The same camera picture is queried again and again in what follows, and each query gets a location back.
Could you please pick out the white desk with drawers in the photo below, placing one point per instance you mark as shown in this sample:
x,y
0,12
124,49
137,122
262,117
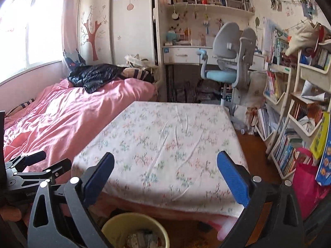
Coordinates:
x,y
181,54

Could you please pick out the striped beige cloth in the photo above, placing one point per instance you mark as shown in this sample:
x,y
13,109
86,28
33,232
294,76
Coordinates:
x,y
137,73

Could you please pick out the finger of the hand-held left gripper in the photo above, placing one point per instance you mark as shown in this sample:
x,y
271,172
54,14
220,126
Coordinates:
x,y
33,158
62,165

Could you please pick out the beige cloth bag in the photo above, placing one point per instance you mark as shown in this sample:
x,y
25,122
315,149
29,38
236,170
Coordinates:
x,y
302,38

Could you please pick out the striped pillow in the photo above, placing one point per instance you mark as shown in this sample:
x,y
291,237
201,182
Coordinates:
x,y
19,107

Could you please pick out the stack of papers and folders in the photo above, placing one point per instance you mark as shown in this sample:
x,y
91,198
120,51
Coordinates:
x,y
267,121

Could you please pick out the row of colourful books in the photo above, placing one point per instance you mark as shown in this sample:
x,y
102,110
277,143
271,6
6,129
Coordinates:
x,y
284,152

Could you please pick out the yellow box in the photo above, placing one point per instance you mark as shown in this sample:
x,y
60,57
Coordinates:
x,y
320,134

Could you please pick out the floral tablecloth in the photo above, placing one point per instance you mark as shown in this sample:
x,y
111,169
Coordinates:
x,y
168,147

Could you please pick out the pale yellow trash bin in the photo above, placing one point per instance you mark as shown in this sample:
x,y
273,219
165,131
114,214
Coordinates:
x,y
111,227

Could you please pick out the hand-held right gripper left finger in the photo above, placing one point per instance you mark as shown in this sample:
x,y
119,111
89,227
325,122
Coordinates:
x,y
98,178

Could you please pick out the white paper bag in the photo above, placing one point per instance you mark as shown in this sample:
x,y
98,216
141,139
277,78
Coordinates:
x,y
257,90

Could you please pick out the white paper sheets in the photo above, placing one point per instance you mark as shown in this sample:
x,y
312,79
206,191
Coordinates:
x,y
313,90

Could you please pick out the row of thin books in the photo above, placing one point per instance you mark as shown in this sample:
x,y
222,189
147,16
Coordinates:
x,y
272,85

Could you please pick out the row of brown books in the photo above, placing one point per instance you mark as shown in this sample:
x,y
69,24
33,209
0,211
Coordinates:
x,y
302,111

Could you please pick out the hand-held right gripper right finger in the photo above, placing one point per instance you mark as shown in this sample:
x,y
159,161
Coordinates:
x,y
234,180

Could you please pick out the blue printed box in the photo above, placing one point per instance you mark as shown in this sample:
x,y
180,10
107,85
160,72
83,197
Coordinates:
x,y
325,165

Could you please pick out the black jacket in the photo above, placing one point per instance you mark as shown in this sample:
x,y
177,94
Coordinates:
x,y
95,76

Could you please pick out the pink curtain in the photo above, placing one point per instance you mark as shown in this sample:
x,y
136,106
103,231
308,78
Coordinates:
x,y
71,13

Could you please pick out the white wardrobe with tree decal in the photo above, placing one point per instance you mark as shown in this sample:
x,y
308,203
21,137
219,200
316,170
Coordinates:
x,y
116,18

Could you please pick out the row of tall books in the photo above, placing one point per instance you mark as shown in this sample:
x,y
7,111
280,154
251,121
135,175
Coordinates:
x,y
279,46

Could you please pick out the white rolling book cart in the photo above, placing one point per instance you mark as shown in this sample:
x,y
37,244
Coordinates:
x,y
278,103
297,124

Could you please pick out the person's left hand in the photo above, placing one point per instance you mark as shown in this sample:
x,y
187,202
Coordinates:
x,y
10,214

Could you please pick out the pink tote bag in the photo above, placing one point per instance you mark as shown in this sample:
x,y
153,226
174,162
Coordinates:
x,y
307,186

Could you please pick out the pile of clear plastic bags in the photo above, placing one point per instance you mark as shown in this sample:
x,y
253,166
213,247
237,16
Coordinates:
x,y
196,90

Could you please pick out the grey chair with blue seat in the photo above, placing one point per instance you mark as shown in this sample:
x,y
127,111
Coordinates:
x,y
225,56

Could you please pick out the pink blanket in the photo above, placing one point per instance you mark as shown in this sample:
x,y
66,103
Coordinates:
x,y
64,113

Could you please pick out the window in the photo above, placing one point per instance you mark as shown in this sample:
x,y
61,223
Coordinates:
x,y
33,25

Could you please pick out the white canvas bag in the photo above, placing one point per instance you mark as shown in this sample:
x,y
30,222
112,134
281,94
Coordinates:
x,y
135,60

